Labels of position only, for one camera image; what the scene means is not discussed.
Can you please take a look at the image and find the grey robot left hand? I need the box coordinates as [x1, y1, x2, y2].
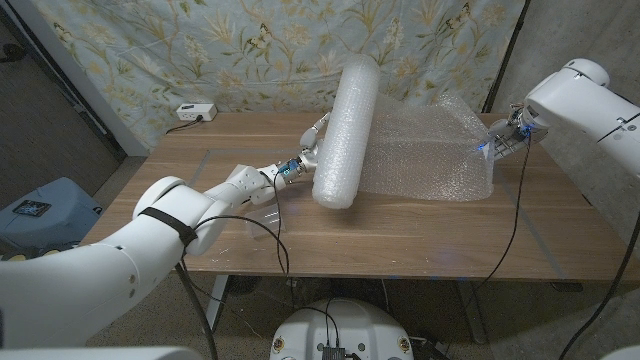
[282, 112, 332, 182]

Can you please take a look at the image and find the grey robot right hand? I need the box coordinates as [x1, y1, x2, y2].
[478, 104, 549, 161]

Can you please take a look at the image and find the bubble wrap roll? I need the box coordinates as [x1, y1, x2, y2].
[311, 53, 495, 210]

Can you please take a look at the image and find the grey tape strip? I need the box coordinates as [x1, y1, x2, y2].
[492, 167, 566, 277]
[187, 148, 214, 189]

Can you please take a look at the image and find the white power strip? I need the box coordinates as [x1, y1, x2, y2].
[175, 103, 219, 123]

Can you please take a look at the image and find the white table leg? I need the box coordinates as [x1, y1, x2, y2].
[202, 274, 230, 334]

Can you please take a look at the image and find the grey table leg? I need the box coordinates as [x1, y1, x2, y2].
[457, 280, 489, 345]

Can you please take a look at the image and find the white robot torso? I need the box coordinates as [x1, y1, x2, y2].
[269, 298, 415, 360]

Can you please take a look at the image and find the floral backdrop cloth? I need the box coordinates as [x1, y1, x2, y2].
[29, 0, 529, 154]

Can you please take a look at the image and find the blue plastic case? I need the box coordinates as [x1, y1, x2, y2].
[0, 177, 104, 251]

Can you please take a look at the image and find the yellow and black object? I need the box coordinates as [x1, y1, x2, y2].
[0, 241, 76, 264]

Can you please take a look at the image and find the black backdrop frame pole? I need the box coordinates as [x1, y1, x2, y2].
[481, 0, 532, 114]

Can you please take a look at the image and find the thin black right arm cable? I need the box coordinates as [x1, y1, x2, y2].
[469, 135, 532, 296]

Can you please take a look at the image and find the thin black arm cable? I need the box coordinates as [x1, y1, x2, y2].
[179, 169, 294, 346]
[469, 135, 532, 296]

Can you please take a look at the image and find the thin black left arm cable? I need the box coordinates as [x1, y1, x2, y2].
[179, 169, 294, 346]

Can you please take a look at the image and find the black power strip cord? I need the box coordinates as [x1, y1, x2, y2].
[164, 115, 205, 135]

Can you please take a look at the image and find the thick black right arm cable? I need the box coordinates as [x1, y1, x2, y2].
[557, 214, 640, 360]

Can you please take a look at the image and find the dark grey hanging hose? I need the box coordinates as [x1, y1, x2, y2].
[173, 262, 220, 360]

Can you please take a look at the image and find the grey backdrop frame pole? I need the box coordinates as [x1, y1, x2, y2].
[7, 0, 149, 157]

